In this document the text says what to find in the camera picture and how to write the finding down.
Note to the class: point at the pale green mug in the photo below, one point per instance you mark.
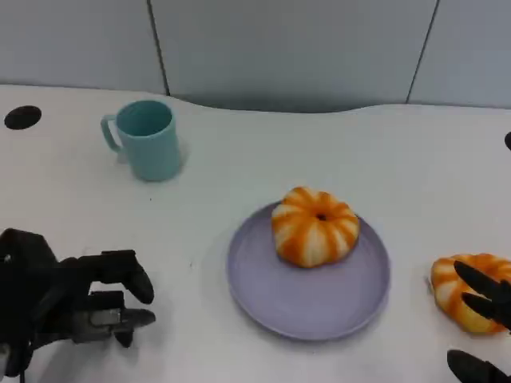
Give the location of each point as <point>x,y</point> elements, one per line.
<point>153,149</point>

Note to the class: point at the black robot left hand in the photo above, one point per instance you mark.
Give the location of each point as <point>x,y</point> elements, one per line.
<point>36,287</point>

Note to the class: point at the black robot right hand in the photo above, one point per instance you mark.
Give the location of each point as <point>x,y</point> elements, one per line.
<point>487,285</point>

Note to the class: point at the lilac plate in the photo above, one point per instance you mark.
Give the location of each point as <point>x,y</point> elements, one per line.
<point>295,299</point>

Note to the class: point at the orange white toy bread roll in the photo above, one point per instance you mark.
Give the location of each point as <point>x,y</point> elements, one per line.
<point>315,229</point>
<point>447,281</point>

